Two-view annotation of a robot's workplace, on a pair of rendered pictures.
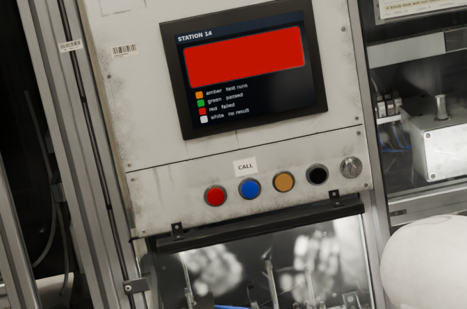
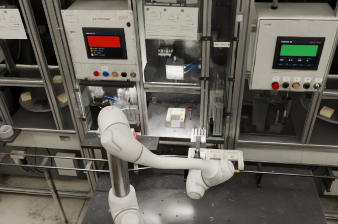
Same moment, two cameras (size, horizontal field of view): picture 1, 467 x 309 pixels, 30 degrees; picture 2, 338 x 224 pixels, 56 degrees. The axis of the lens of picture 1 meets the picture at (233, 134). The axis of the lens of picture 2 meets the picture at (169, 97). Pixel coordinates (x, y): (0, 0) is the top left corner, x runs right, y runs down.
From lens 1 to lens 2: 0.93 m
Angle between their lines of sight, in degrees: 21
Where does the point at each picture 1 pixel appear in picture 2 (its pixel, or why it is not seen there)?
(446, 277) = (100, 124)
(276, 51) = (112, 42)
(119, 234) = (71, 76)
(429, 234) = (104, 112)
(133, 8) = (75, 21)
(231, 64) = (99, 43)
